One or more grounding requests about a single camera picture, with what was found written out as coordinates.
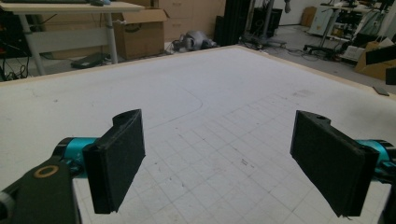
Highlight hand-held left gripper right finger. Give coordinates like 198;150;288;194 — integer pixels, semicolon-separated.
290;110;380;217

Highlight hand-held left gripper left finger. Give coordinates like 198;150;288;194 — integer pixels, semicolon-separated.
82;108;147;215

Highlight small dark flat piece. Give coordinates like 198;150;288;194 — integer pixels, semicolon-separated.
373;86;390;97

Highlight black wheeled stand base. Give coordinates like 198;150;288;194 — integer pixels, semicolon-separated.
303;43;344;60

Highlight white equipment cart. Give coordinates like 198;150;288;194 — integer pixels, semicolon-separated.
307;0;396;48

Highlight small cardboard box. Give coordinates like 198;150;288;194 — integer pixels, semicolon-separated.
300;6;318;28

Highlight black flat case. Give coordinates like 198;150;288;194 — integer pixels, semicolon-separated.
70;52;111;69

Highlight large open cardboard box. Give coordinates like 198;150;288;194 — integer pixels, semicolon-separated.
112;8;169;61

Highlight grey device on floor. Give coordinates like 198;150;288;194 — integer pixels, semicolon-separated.
172;30;218;52

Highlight tall black stand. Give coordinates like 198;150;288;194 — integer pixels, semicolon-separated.
214;0;251;47

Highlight wooden top desk white legs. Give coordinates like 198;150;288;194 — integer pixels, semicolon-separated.
0;1;146;77

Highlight dark equipment under desk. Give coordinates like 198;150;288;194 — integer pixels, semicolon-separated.
0;12;32;59

